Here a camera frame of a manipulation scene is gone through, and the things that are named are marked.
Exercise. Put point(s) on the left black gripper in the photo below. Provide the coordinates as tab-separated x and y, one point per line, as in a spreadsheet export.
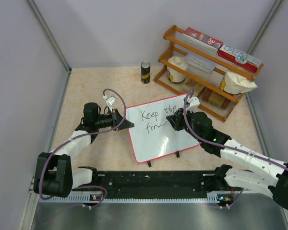
116	118

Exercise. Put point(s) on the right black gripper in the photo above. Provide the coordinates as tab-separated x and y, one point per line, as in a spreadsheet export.
176	120

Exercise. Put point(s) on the pink framed whiteboard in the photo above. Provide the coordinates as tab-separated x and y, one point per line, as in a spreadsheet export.
150	140

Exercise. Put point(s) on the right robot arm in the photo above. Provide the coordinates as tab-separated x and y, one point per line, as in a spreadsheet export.
261	174

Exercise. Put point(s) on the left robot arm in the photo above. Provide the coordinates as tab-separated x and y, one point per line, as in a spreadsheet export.
54	175

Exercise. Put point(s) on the brown cardboard packet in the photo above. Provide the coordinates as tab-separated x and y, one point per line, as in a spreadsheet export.
198	88

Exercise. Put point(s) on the dark brown box on rack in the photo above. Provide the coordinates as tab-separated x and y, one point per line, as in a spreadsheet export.
215	99

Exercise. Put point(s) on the wooden two tier rack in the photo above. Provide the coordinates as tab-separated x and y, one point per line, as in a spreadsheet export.
176	72

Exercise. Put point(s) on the clear plastic box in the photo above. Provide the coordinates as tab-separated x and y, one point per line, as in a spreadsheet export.
200	62

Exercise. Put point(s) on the black drink can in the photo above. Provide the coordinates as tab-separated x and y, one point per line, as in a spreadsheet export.
145	72

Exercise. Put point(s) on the cream cloth bag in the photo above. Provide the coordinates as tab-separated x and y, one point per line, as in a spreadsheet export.
234	83

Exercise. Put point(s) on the red box with 3D print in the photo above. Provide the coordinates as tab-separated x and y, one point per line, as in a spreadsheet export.
201	40

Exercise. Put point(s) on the red white foil box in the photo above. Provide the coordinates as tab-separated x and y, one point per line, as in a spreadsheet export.
239	58

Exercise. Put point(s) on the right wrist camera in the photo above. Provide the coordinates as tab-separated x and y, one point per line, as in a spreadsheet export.
191	103

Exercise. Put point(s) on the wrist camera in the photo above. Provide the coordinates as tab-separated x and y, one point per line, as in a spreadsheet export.
191	103
109	101

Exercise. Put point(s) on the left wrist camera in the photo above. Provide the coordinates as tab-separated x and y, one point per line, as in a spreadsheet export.
109	101

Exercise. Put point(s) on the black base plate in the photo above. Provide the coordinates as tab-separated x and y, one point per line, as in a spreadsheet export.
160	184

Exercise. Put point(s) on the grey cable duct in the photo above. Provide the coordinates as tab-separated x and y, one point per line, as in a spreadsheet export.
94	197

